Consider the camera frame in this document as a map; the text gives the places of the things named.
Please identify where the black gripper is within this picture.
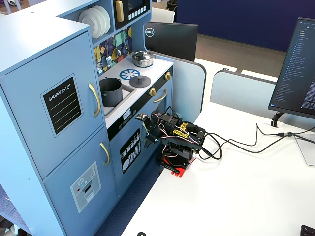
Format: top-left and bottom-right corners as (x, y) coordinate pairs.
(143, 118), (164, 148)

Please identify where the gray round lid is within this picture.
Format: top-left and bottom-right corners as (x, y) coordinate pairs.
(129, 75), (152, 89)

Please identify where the red and black robot base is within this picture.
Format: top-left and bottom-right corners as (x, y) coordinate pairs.
(157, 145), (197, 178)

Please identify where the steel pot with lid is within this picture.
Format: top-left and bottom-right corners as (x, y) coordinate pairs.
(130, 51), (155, 68)

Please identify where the gray cooking pot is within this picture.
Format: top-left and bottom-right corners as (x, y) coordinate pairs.
(99, 78), (124, 108)

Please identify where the light blue desk divider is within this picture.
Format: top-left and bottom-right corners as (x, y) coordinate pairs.
(148, 50), (207, 123)
(210, 69), (282, 119)

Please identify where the steel slotted spatula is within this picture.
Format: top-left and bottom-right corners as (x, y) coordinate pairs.
(105, 40), (113, 67)

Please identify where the steel slotted skimmer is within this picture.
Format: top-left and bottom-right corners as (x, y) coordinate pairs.
(96, 49), (103, 74)

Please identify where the steel ladle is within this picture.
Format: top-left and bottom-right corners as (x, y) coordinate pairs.
(113, 35), (123, 58)

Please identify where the black Dell monitor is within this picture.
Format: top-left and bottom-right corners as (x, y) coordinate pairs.
(144, 21), (199, 62)

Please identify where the white chair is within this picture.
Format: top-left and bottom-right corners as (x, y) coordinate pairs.
(151, 7), (176, 24)

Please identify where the white toy plate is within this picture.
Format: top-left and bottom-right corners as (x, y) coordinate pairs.
(78, 9), (102, 39)
(92, 5), (112, 34)
(87, 7), (107, 35)

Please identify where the blue toy kitchen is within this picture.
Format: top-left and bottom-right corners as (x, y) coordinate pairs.
(0, 0), (174, 236)

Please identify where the monitor with lit screen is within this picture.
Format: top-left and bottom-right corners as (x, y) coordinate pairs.
(267, 17), (315, 118)

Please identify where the black keyboard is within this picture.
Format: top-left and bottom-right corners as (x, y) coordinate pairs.
(300, 224), (315, 236)

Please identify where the gold oven door handle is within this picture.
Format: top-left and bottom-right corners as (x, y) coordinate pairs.
(153, 88), (168, 104)

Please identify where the gold freezer door handle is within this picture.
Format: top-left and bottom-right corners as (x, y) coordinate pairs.
(99, 142), (111, 166)

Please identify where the gold fridge door handle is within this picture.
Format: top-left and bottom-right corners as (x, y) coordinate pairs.
(88, 83), (102, 118)

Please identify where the black cable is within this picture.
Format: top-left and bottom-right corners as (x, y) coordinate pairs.
(196, 132), (315, 161)
(255, 122), (315, 138)

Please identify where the gold microwave handle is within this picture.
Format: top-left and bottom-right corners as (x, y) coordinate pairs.
(115, 0), (125, 23)

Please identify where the clear monitor base plate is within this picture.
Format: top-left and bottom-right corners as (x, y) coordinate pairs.
(293, 134), (315, 167)

